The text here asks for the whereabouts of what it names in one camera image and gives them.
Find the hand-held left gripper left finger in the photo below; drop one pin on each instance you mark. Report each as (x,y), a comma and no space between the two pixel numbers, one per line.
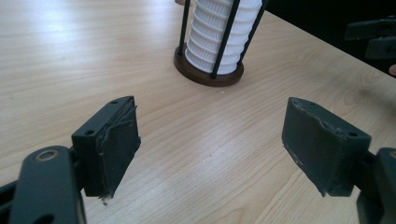
(109,155)

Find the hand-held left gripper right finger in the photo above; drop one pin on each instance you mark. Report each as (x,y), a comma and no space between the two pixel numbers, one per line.
(320,146)

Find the stack of white paper cups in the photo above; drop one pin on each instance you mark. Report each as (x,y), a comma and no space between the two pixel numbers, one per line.
(211,37)

